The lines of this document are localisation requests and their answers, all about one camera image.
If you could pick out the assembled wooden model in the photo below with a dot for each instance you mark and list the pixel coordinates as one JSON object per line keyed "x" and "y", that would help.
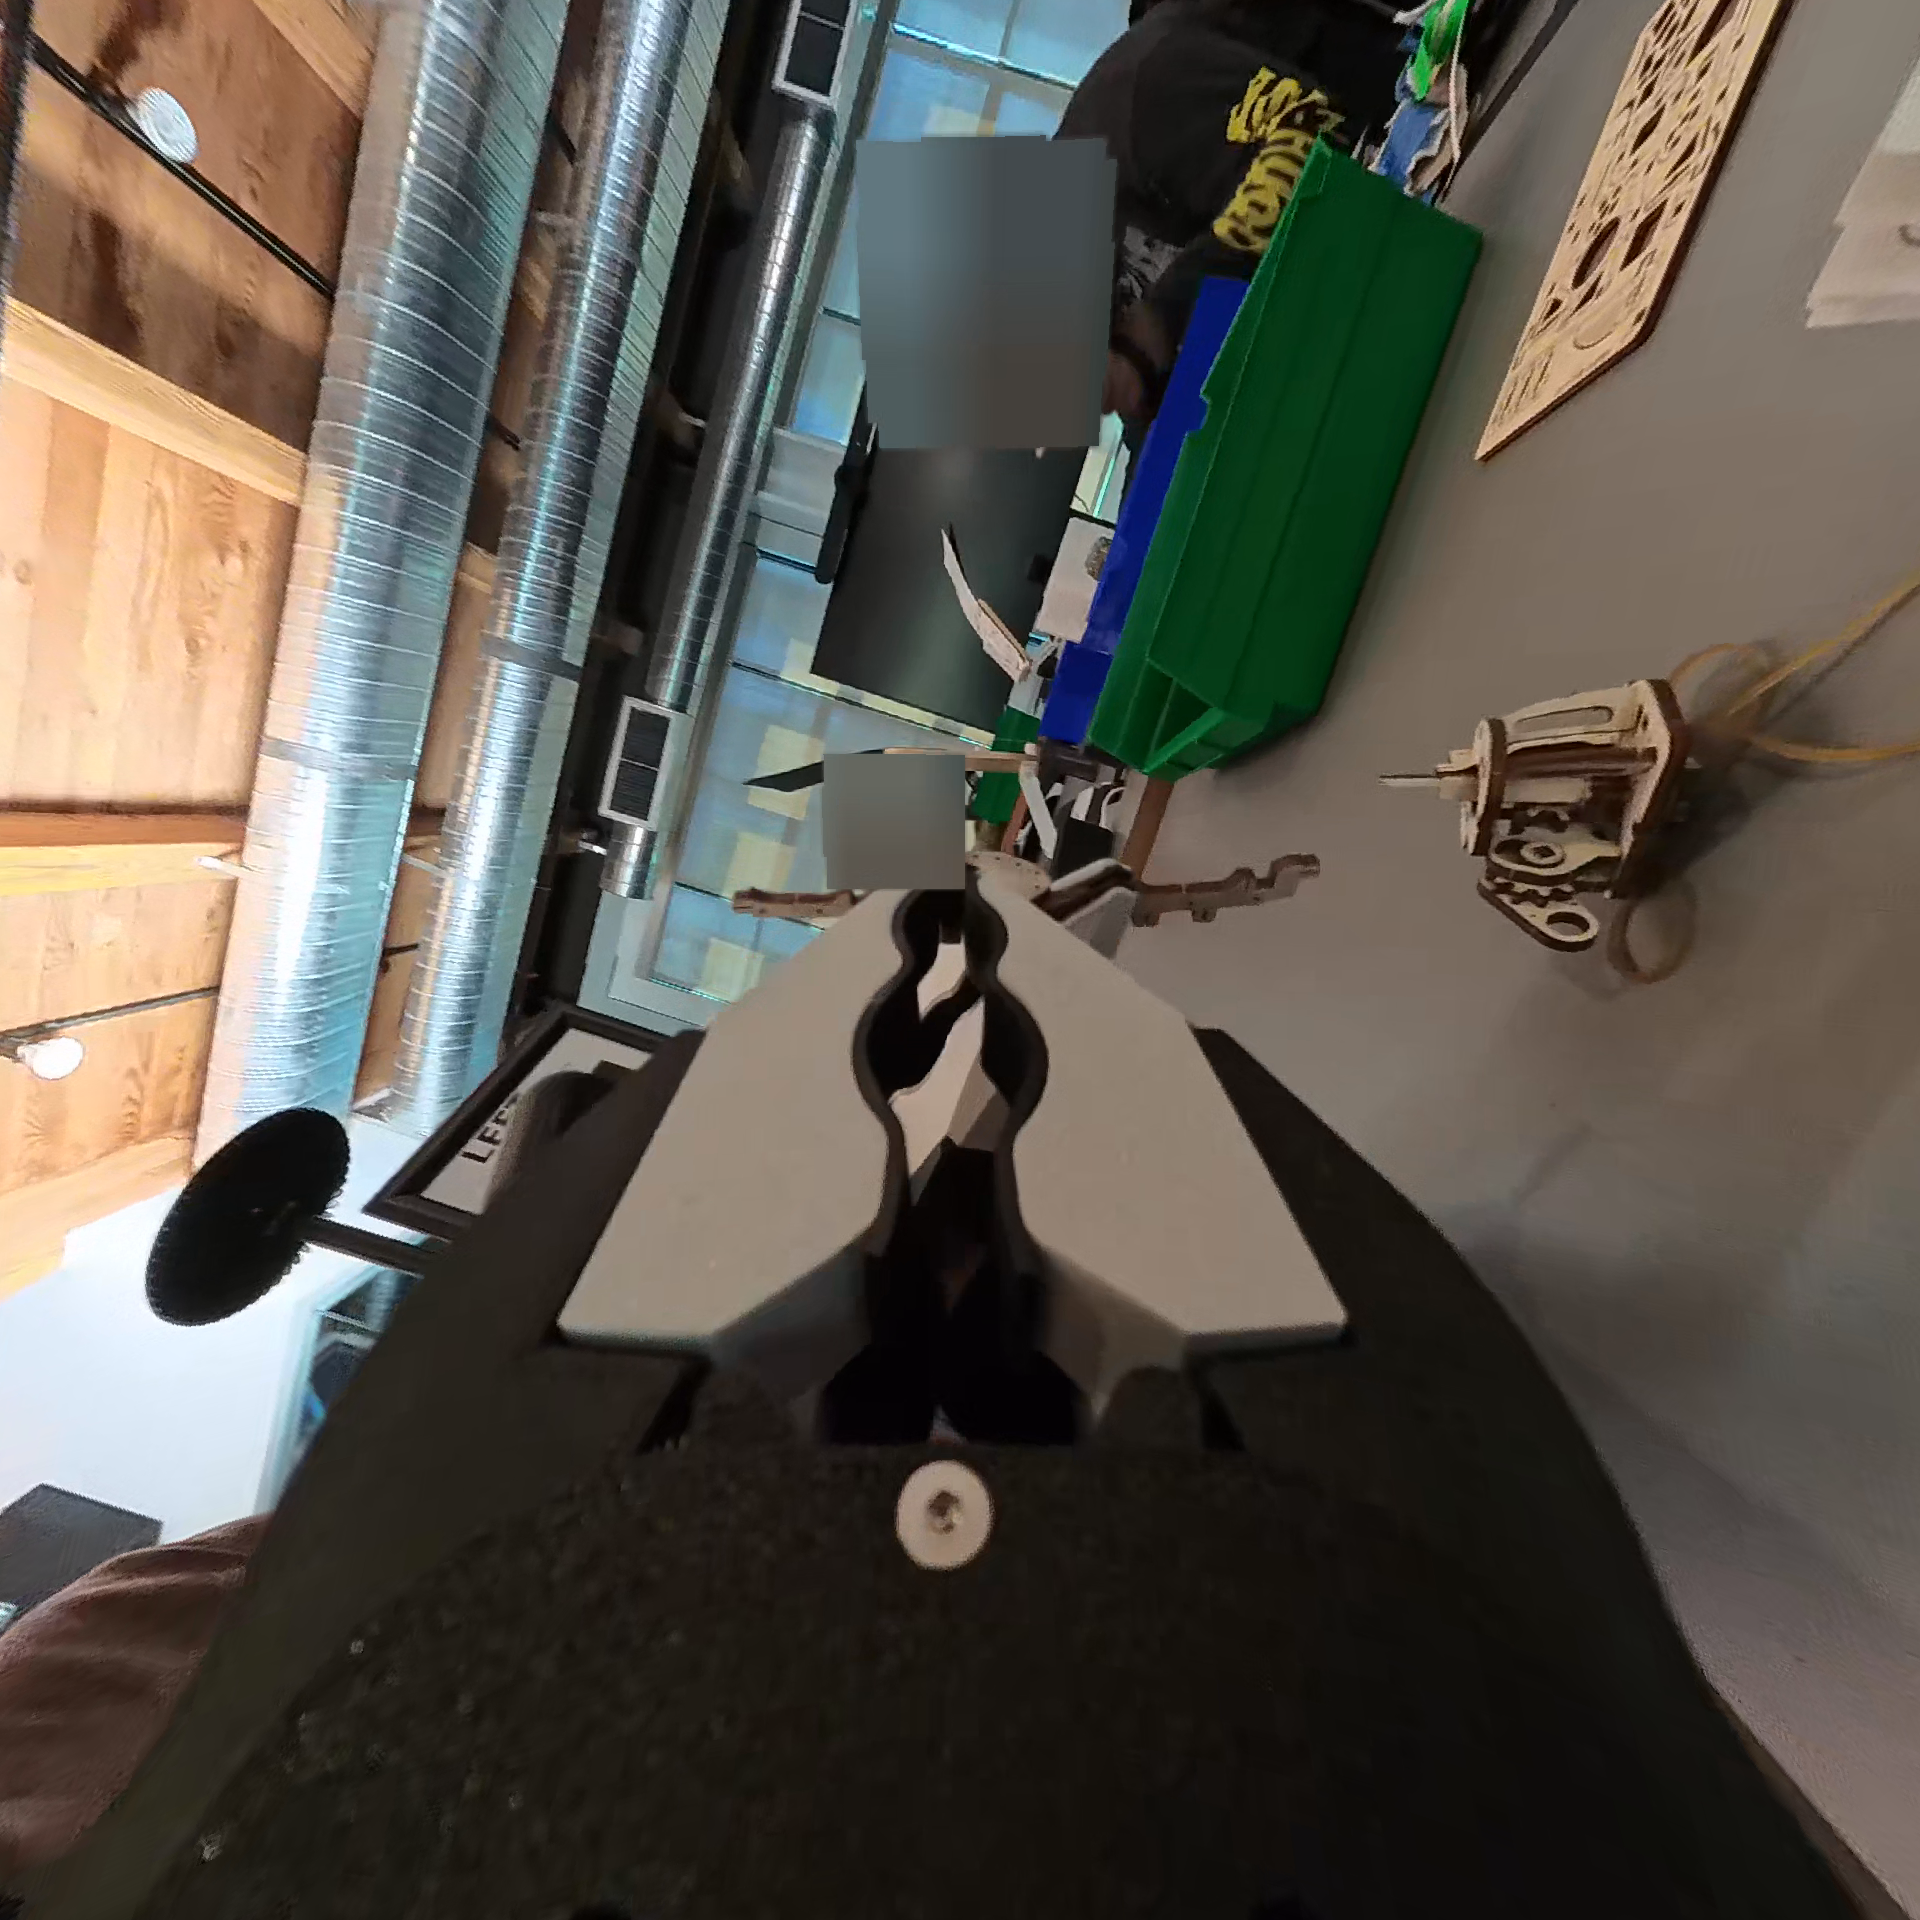
{"x": 1561, "y": 809}

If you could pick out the glass window wall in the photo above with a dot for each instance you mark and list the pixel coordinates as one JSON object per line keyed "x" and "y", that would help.
{"x": 773, "y": 631}

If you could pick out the black monitor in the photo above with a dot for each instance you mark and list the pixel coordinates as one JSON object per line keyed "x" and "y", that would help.
{"x": 943, "y": 585}

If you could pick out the wooden laser-cut parts sheet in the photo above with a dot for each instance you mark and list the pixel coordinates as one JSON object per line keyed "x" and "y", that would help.
{"x": 1588, "y": 301}

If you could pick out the black ceiling conduit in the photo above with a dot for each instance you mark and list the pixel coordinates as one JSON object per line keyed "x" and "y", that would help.
{"x": 181, "y": 174}

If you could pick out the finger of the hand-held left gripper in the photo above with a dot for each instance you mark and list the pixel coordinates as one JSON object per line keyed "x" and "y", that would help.
{"x": 967, "y": 1105}
{"x": 1093, "y": 906}

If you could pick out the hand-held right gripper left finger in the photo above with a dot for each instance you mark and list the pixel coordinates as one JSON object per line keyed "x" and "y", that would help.
{"x": 720, "y": 1201}

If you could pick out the coloured plastic bags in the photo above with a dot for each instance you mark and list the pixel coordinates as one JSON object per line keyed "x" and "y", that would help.
{"x": 1440, "y": 91}

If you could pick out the long notched wooden strip part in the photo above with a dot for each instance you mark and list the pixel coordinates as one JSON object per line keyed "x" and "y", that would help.
{"x": 1214, "y": 889}

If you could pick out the blue plastic bin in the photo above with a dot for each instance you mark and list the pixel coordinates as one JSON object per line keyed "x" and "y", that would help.
{"x": 1163, "y": 495}

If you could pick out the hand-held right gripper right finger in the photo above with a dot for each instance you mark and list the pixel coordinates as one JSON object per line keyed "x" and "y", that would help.
{"x": 1170, "y": 1185}

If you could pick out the white printed cardboard box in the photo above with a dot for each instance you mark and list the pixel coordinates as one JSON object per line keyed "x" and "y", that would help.
{"x": 1874, "y": 224}

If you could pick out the large silver spiral duct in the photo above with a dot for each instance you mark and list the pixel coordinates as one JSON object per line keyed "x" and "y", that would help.
{"x": 374, "y": 495}
{"x": 583, "y": 375}

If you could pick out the black fuzzy disc on rod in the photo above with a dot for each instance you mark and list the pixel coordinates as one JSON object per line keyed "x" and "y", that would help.
{"x": 246, "y": 1219}

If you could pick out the black flat panel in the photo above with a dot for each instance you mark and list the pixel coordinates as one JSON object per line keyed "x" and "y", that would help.
{"x": 74, "y": 1544}

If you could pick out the round ceiling lamp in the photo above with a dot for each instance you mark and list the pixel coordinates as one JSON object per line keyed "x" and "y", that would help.
{"x": 161, "y": 126}
{"x": 50, "y": 1056}

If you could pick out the small white box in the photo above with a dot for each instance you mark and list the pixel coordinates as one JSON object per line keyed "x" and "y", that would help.
{"x": 1073, "y": 579}

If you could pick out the yellow rubber band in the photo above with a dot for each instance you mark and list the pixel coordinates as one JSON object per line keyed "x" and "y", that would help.
{"x": 1723, "y": 655}

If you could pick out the tan rubber band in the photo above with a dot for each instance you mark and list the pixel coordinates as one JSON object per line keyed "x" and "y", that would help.
{"x": 1650, "y": 974}

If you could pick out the black duct vent grille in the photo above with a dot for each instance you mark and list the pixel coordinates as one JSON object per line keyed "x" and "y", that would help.
{"x": 818, "y": 44}
{"x": 638, "y": 765}

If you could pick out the person's left forearm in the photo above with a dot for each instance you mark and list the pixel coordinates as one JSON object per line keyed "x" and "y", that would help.
{"x": 90, "y": 1696}

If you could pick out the green plastic bin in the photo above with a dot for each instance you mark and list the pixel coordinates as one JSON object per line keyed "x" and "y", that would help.
{"x": 1304, "y": 451}

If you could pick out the narrow grey duct pipe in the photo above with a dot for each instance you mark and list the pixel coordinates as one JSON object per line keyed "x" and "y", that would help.
{"x": 736, "y": 451}

